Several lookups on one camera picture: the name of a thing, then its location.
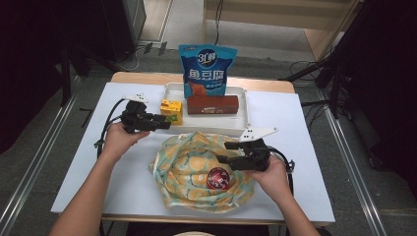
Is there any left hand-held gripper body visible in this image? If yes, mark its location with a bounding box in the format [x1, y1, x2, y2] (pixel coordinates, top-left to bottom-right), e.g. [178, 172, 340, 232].
[121, 93, 154, 134]

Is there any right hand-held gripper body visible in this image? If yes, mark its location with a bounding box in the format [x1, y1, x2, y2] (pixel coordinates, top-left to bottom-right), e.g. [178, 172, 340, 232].
[238, 127, 279, 172]

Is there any yellow box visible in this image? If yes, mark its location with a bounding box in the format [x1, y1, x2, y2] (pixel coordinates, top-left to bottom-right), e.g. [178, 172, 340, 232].
[159, 98, 184, 126]

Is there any red round tin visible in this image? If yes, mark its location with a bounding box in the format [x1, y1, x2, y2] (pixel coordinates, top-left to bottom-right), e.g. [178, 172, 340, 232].
[206, 166, 231, 191]

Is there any white plastic tray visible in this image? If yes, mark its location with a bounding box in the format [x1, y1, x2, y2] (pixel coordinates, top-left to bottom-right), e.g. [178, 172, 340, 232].
[157, 82, 251, 137]

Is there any brown box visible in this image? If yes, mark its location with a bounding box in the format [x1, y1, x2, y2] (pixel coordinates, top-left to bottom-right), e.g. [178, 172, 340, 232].
[186, 94, 240, 115]

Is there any fruit-print cloth bag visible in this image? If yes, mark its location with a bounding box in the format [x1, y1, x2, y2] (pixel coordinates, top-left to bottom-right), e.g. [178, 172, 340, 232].
[149, 131, 256, 214]

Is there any blue snack pouch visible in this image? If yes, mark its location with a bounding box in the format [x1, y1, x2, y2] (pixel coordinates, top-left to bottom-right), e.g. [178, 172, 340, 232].
[178, 43, 238, 98]

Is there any person's right hand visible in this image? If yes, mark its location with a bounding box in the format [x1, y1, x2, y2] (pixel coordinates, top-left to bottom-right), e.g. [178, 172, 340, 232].
[251, 155, 291, 200]

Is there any person's left hand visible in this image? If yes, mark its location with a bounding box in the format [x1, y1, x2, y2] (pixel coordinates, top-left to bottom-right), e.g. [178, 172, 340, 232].
[102, 122, 150, 162]

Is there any wooden table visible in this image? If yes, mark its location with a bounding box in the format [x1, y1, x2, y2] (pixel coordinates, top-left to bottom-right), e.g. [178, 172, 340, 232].
[97, 72, 330, 227]

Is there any white table cover sheet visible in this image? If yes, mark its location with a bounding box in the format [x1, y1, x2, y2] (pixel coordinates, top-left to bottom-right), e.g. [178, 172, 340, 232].
[50, 82, 336, 224]

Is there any beige round object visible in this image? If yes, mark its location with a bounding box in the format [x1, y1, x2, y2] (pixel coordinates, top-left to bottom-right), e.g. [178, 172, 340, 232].
[171, 230, 215, 236]

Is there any black cabinet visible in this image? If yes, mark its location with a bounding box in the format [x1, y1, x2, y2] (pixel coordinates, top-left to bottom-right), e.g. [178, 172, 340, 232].
[101, 0, 147, 63]

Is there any person's dark clothing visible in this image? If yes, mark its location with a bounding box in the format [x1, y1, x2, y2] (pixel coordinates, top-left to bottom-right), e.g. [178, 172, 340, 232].
[97, 215, 332, 236]

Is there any black metal stand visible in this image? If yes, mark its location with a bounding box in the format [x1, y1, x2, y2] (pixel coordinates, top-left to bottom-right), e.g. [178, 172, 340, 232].
[278, 55, 345, 119]

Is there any dark curtain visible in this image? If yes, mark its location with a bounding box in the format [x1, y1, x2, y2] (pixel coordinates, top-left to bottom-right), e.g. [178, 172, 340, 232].
[340, 0, 417, 191]
[0, 0, 106, 155]

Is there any light wooden bench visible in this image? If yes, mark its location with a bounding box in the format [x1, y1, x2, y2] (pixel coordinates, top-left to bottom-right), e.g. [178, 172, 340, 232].
[202, 0, 362, 62]

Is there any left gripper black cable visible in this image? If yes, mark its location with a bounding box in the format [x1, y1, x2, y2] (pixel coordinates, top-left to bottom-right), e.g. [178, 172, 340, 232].
[93, 97, 127, 158]

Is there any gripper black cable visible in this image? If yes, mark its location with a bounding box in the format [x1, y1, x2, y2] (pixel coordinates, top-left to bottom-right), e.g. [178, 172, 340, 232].
[93, 97, 127, 158]
[267, 146, 295, 195]

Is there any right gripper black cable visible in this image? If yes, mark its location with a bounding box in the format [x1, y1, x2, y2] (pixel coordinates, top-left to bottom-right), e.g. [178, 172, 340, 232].
[267, 146, 295, 195]

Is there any white floor cable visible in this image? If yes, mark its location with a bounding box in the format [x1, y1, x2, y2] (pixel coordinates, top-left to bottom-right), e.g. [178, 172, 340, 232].
[121, 47, 146, 73]

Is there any metal floor rail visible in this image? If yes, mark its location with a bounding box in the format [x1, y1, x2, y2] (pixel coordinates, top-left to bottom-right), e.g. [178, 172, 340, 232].
[319, 88, 387, 236]
[0, 75, 82, 230]

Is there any black hanging cable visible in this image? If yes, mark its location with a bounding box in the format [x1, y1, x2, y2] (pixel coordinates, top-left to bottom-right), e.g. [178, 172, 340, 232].
[209, 0, 224, 46]

